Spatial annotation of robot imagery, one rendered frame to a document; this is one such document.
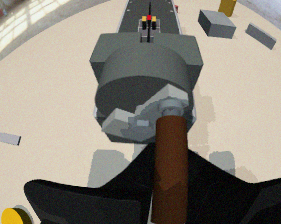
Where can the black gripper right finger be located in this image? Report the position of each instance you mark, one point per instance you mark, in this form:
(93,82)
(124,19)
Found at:
(215,197)

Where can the yellow rectangular block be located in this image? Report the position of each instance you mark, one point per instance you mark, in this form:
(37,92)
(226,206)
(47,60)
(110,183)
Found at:
(227,6)

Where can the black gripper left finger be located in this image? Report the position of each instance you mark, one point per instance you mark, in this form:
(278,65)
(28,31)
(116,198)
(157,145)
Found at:
(126,199)

